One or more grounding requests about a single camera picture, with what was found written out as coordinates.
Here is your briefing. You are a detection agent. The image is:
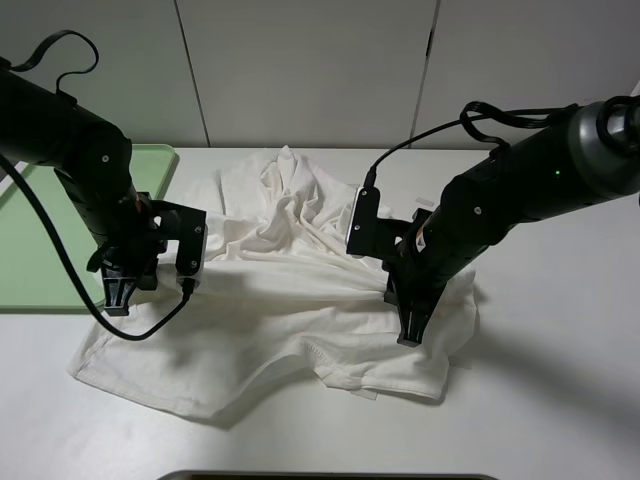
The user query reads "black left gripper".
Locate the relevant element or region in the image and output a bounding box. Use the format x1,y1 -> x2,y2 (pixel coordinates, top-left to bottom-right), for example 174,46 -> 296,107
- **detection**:
87,199 -> 168,317

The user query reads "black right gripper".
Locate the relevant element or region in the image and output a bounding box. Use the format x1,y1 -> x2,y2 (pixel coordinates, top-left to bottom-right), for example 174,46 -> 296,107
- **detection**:
383,208 -> 480,348

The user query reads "white short sleeve shirt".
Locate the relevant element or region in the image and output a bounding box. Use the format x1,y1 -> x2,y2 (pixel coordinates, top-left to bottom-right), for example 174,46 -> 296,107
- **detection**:
68,148 -> 477,426

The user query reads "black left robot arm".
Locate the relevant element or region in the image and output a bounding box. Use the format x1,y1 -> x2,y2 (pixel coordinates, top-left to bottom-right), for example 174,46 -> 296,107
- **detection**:
1,69 -> 160,316

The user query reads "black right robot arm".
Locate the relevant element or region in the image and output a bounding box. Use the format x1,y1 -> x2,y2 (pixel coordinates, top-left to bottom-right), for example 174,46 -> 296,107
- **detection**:
384,96 -> 639,347

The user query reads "green plastic tray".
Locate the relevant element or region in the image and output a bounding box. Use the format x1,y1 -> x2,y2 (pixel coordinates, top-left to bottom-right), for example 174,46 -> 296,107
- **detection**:
0,143 -> 180,315

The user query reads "clear tape piece near centre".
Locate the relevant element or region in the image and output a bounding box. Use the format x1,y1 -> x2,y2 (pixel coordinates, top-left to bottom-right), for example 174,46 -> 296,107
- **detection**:
351,390 -> 378,401

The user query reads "clear tape piece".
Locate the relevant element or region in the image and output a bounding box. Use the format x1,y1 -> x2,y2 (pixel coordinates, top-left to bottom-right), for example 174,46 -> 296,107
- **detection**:
415,197 -> 435,207
351,390 -> 378,401

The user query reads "clear tape piece far right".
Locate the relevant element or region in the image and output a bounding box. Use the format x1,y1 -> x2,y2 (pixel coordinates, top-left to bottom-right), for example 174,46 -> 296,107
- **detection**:
415,197 -> 435,207

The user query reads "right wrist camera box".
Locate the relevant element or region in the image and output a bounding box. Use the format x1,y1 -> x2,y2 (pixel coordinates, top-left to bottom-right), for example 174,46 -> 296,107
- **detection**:
346,187 -> 411,262

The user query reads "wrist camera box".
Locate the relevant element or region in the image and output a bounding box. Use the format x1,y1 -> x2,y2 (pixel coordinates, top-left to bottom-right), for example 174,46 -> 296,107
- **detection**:
153,200 -> 207,293
346,187 -> 411,262

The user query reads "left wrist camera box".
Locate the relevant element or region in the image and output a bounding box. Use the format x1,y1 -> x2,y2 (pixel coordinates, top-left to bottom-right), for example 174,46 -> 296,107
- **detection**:
153,200 -> 207,293

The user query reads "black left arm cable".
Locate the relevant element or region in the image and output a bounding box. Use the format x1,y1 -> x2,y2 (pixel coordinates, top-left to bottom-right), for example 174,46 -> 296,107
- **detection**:
0,29 -> 197,344

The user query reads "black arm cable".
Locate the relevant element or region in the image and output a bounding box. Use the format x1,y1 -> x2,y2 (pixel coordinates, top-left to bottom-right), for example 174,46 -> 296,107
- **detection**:
0,29 -> 197,344
362,99 -> 581,189

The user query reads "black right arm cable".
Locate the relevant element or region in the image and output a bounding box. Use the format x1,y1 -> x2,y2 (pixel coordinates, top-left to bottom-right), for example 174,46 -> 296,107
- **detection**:
362,99 -> 581,189

